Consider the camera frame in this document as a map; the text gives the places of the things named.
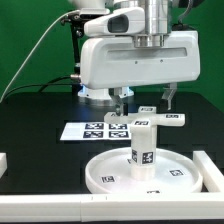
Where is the white fence rail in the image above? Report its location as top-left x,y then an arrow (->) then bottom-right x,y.
0,193 -> 224,223
193,151 -> 224,193

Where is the white marker sheet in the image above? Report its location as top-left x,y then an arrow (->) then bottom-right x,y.
60,122 -> 131,141

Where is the black camera on stand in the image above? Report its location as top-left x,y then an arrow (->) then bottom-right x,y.
60,8 -> 111,24

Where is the black camera stand pole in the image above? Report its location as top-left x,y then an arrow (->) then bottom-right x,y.
70,24 -> 83,95

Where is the grey camera cable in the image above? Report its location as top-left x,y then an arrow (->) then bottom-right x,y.
0,10 -> 80,104

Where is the white cross table base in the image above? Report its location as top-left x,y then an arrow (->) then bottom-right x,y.
104,106 -> 185,127

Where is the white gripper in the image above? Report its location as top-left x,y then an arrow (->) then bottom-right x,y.
80,31 -> 200,116

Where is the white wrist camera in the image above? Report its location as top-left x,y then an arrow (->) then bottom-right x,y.
84,7 -> 145,37

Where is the white round table top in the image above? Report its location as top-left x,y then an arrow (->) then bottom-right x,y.
85,147 -> 203,194

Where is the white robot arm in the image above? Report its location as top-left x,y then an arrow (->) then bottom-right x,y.
68,0 -> 205,114

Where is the white right fence rail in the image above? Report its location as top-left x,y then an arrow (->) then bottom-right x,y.
193,151 -> 224,193

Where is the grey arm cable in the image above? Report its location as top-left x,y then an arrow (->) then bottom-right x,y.
171,0 -> 196,33

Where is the black base cable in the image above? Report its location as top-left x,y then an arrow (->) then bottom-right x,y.
3,75 -> 74,98

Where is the white left fence block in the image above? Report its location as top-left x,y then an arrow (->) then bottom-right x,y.
0,153 -> 7,179

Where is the white front fence rail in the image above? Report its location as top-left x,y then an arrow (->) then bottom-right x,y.
0,193 -> 224,223

